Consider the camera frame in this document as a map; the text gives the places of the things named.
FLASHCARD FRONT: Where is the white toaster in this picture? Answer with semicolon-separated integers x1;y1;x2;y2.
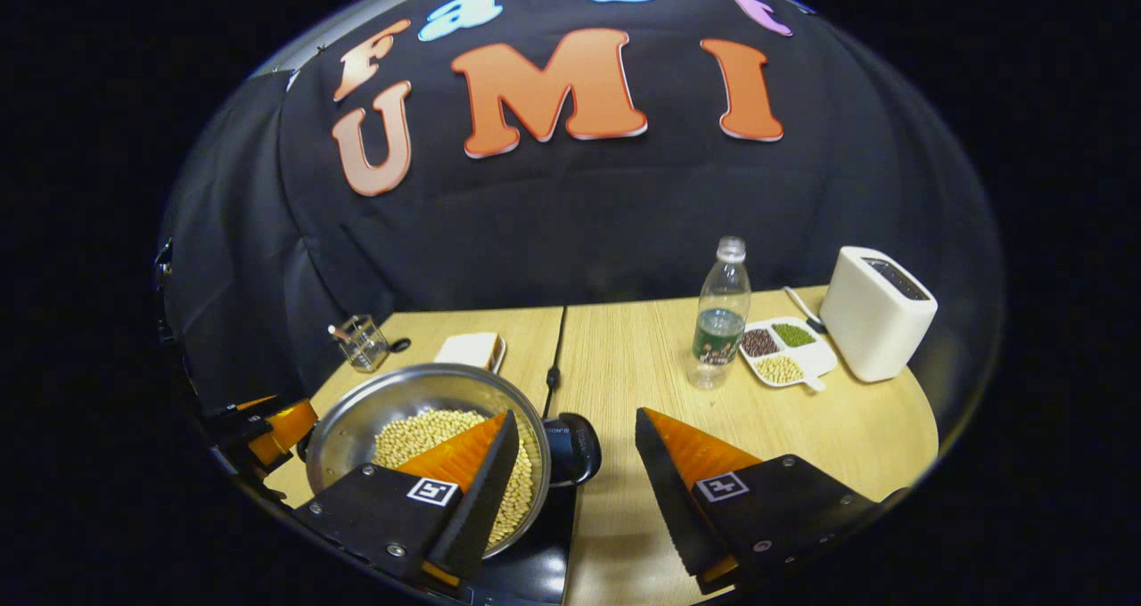
819;246;939;383

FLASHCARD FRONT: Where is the white divided bean dish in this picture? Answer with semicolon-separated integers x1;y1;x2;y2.
738;317;839;393

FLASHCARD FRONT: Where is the sandwich on small plate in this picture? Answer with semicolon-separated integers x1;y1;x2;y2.
434;332;507;374

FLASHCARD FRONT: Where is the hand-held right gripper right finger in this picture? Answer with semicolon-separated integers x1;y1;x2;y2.
635;407;883;594

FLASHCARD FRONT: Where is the white power cord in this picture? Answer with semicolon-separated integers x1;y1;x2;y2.
783;285;828;334

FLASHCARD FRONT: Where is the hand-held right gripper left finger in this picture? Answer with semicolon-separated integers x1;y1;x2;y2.
294;410;521;589

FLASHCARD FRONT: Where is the black induction cooktop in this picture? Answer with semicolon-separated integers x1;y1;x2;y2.
459;484;578;606

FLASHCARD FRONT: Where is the steel pot with soybeans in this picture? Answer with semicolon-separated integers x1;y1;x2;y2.
303;363;603;561

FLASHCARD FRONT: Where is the glass beaker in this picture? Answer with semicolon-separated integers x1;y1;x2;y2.
328;315;393;373

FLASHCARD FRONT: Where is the black power cable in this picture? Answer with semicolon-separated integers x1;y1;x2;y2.
541;306;568;420

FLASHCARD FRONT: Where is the clear plastic water bottle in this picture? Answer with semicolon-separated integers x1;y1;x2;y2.
687;236;752;390

